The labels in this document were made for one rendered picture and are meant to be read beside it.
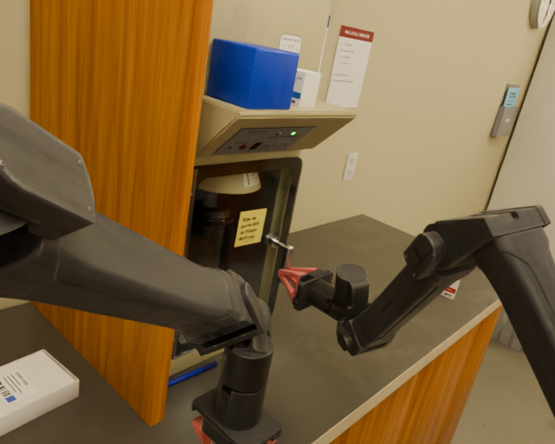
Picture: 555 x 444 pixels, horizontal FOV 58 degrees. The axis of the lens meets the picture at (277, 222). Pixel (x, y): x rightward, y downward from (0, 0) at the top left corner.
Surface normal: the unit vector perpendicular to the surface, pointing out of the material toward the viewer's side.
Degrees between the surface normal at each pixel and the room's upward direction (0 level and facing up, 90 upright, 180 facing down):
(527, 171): 90
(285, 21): 90
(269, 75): 90
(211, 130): 90
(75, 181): 57
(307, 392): 0
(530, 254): 44
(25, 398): 0
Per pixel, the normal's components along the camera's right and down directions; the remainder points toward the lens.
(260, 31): 0.73, 0.36
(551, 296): 0.18, -0.41
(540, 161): -0.67, 0.15
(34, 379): 0.18, -0.92
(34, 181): 0.92, -0.37
